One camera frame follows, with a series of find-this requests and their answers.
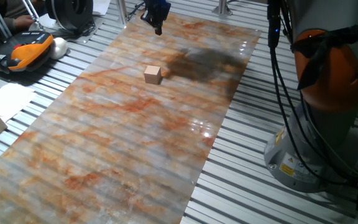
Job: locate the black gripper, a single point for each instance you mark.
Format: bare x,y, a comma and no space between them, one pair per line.
156,12

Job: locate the small wooden block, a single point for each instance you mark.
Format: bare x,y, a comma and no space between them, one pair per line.
152,75

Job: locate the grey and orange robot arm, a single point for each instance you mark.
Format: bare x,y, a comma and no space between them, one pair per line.
328,93

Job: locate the person hand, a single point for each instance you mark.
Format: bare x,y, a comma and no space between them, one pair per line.
23,22

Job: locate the black round spool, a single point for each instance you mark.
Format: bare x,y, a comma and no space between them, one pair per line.
70,12

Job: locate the marble pattern mat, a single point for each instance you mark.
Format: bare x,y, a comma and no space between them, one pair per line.
110,140

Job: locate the orange and black teach pendant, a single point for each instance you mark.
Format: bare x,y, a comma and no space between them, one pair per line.
20,51

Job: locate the white paper sheet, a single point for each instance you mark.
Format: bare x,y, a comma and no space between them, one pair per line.
6,101

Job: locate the upright aluminium post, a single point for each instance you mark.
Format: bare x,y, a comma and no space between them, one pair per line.
121,12

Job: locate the silver post with base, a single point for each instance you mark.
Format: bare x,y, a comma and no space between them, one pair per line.
222,7

